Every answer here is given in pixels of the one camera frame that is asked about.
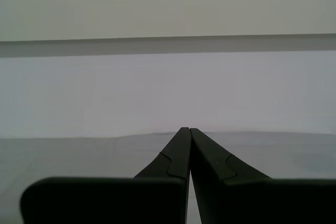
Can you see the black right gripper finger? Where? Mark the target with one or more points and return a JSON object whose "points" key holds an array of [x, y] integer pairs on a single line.
{"points": [[118, 200], [249, 200]]}

